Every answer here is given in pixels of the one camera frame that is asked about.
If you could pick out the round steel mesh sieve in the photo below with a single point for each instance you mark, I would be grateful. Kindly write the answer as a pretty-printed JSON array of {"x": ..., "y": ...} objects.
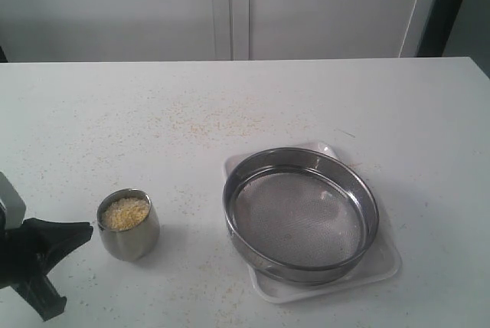
[{"x": 300, "y": 215}]

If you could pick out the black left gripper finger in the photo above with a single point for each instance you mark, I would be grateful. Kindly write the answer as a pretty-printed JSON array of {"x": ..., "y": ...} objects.
[
  {"x": 37, "y": 290},
  {"x": 50, "y": 242}
]

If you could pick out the white cabinet behind table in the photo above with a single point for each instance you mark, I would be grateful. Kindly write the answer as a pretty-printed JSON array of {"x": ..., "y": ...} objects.
[{"x": 208, "y": 30}]

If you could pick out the stainless steel cup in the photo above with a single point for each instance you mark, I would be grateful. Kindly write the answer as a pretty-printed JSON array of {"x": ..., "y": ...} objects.
[{"x": 132, "y": 244}]

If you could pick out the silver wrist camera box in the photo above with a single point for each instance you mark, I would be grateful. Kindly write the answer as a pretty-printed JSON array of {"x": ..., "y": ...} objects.
[{"x": 13, "y": 207}]

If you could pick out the grain mixture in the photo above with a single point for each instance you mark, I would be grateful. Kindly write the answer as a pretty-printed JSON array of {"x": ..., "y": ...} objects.
[{"x": 125, "y": 213}]

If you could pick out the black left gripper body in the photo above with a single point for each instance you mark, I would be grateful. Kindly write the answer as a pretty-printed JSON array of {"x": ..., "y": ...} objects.
[{"x": 23, "y": 252}]

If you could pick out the white square plastic tray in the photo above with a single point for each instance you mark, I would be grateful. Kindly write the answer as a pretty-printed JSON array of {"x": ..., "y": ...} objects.
[{"x": 383, "y": 266}]

